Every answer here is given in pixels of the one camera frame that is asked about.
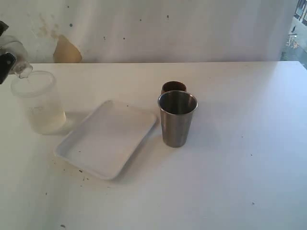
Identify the translucent plastic cup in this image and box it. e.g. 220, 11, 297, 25
11, 70, 67, 135

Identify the white rectangular tray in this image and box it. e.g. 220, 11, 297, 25
54, 100, 157, 180

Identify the stainless steel cup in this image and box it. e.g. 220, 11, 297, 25
157, 90, 198, 148

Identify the brown wooden cup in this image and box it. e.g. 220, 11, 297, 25
161, 81, 187, 94

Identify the clear perforated shaker lid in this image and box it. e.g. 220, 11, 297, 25
0, 35, 33, 79

